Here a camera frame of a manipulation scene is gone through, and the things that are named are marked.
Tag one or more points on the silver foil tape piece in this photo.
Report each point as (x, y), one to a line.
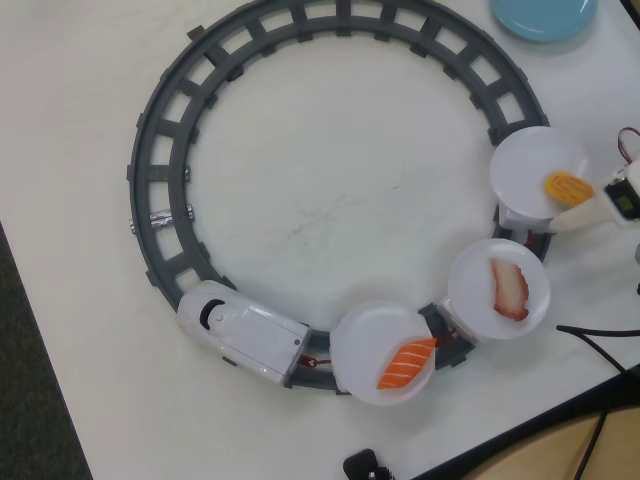
(161, 221)

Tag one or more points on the yellow egg sushi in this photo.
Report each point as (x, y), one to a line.
(567, 189)

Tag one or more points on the white toy train wagon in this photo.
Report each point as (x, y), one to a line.
(520, 217)
(457, 320)

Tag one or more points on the white round plate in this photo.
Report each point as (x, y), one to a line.
(367, 340)
(475, 285)
(525, 160)

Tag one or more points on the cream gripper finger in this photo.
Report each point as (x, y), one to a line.
(582, 215)

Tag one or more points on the gray circular toy track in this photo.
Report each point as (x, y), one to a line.
(150, 150)

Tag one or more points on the black power adapter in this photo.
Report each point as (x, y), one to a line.
(367, 465)

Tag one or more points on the red white octopus sushi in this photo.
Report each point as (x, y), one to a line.
(510, 290)

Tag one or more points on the orange salmon sushi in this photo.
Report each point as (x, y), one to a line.
(407, 365)

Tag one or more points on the white Shinkansen toy locomotive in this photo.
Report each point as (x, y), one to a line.
(245, 332)

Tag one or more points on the light blue round dish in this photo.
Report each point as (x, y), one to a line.
(542, 20)

